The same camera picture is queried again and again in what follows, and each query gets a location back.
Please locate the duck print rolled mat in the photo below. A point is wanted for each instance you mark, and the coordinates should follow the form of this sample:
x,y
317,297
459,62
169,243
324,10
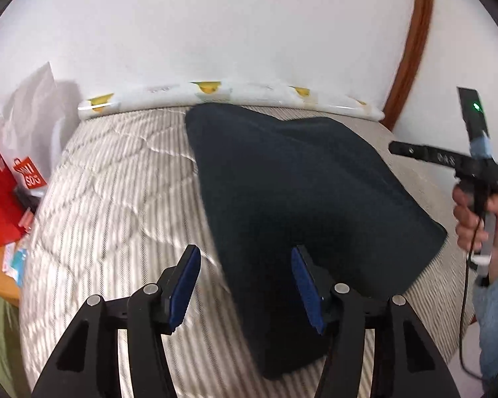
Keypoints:
x,y
232,95

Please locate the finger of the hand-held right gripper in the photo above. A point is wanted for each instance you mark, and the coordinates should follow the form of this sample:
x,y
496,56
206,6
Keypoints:
x,y
423,152

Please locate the red paper bag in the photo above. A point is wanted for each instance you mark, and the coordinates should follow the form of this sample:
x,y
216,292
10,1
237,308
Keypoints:
x,y
2,199

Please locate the person's right forearm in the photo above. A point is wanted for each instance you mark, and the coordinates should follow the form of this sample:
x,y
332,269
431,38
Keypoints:
x,y
496,319

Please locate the wooden door frame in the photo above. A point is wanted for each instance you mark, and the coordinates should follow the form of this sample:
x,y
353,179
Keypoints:
x,y
411,49

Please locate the blue white packet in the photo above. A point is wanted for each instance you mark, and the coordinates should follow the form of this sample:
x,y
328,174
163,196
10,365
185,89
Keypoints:
x,y
16,261

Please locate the white striped quilted mattress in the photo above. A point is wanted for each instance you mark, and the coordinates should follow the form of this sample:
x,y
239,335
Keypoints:
x,y
120,199

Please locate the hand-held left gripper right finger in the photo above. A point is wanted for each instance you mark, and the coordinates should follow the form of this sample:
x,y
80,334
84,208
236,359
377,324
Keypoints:
x,y
309,290

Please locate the orange cardboard box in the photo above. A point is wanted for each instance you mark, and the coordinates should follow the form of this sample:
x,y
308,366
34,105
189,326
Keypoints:
x,y
0,273

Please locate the green cloth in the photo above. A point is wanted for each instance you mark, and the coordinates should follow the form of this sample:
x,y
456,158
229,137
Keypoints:
x,y
2,336

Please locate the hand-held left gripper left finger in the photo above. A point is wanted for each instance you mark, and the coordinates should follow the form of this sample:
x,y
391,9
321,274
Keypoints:
x,y
184,290

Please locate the person's right hand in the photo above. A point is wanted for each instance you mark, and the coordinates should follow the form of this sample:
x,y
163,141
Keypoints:
x,y
467,219

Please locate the white plastic bag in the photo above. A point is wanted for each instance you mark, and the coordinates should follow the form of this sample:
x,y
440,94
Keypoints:
x,y
29,116

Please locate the black sweater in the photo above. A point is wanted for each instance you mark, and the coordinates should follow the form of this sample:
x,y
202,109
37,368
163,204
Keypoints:
x,y
298,190

